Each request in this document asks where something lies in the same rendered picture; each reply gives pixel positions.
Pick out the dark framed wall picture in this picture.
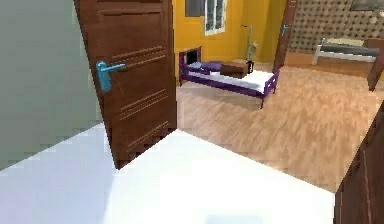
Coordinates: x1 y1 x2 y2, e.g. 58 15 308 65
349 0 384 12

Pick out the brown wooden cupboard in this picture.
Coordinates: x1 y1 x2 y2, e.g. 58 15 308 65
333 99 384 224

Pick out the brown wooden furniture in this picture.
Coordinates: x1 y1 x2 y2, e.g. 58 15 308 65
363 37 384 92

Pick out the purple pillow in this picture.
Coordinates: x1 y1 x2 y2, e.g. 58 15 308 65
200 60 224 73

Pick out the brown wooden box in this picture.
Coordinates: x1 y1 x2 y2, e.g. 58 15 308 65
219 59 250 80

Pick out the brown narrow room door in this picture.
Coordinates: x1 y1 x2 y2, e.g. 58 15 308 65
272 0 298 74

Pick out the blue lever door handle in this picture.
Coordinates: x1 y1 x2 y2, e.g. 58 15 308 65
95 60 127 93

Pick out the blue small door handle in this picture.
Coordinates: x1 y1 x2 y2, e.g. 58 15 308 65
280 23 292 38

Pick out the white frame grey bed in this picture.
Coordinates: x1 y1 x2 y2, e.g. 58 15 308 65
311 37 381 66

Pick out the potted house plant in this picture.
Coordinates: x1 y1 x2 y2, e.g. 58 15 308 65
240 23 258 74

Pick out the white frame window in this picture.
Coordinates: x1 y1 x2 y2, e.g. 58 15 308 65
203 0 228 37

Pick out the brown wooden room door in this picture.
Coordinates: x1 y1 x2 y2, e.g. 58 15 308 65
73 0 178 170

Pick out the purple frame bed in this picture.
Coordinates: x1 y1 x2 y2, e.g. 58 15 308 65
178 45 280 110

